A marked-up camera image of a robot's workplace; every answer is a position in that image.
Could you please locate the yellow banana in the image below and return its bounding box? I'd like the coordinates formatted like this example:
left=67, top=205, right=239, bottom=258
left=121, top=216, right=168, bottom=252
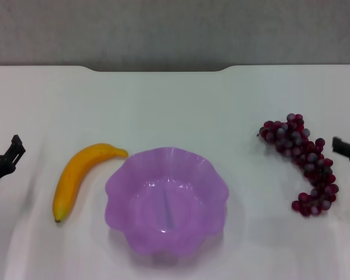
left=52, top=142, right=129, bottom=223

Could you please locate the purple translucent wavy bowl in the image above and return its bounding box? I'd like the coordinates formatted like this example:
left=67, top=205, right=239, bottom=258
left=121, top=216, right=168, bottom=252
left=104, top=147, right=230, bottom=258

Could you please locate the dark red grape bunch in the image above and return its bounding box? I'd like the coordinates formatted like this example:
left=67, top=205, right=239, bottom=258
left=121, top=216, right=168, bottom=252
left=256, top=113, right=340, bottom=218

